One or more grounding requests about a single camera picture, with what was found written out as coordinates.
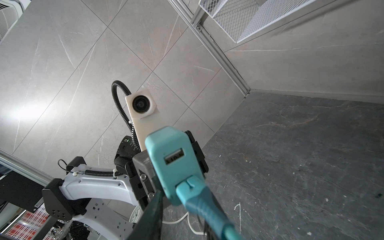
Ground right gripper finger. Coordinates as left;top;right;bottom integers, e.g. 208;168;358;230
127;191;164;240

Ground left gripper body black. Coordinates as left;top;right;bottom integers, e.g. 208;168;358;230
114;136;161;210

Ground teal charger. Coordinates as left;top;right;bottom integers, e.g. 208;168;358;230
145;126;204;206

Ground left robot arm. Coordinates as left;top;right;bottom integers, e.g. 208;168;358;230
42;136;170;240

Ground white power strip cord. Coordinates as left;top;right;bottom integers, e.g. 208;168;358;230
161;211;208;236

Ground teal coiled cable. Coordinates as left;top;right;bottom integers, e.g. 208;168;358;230
175;175;244;240

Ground white wire mesh basket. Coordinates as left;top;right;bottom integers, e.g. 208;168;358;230
199;0;315;43

